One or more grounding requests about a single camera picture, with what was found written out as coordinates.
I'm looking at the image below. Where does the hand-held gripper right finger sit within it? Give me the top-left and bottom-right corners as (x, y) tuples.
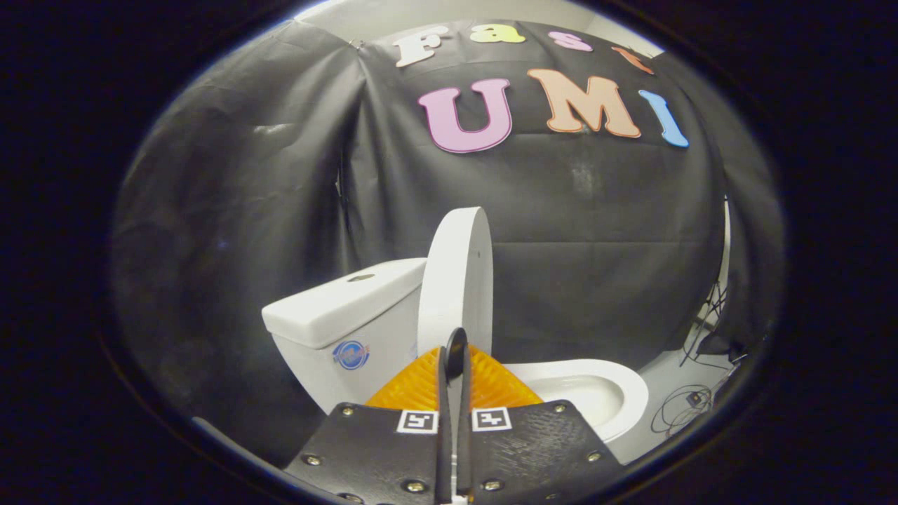
(455, 344), (625, 505)

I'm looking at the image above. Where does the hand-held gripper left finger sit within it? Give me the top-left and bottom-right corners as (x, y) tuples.
(283, 346), (451, 505)

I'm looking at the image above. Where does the black pull tab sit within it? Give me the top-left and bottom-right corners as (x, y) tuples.
(444, 327), (470, 384)

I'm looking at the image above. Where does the white toilet lid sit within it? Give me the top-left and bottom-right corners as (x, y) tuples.
(417, 206), (495, 360)

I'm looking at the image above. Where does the white toilet seat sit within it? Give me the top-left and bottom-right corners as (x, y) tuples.
(504, 358), (650, 444)

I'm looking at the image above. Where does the white ceramic toilet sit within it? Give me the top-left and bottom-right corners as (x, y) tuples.
(261, 257), (650, 445)

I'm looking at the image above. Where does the black light stand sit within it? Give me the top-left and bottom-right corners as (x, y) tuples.
(679, 279), (732, 367)

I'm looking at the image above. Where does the black backdrop cloth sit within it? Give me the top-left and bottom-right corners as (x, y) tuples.
(111, 20), (785, 464)

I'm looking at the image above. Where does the black cable tangle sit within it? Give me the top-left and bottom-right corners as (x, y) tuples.
(650, 383), (715, 437)

